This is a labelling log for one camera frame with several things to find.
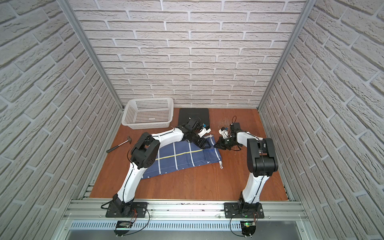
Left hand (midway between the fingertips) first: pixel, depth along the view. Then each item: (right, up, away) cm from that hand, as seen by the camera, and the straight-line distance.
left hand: (209, 143), depth 95 cm
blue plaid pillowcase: (-17, -8, -2) cm, 19 cm away
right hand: (+5, -2, +1) cm, 5 cm away
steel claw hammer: (-55, +2, +5) cm, 56 cm away
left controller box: (-44, -35, -25) cm, 62 cm away
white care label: (+6, -12, -7) cm, 15 cm away
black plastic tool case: (-6, +20, +16) cm, 26 cm away
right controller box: (+17, -38, -24) cm, 48 cm away
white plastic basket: (-44, +21, +11) cm, 50 cm away
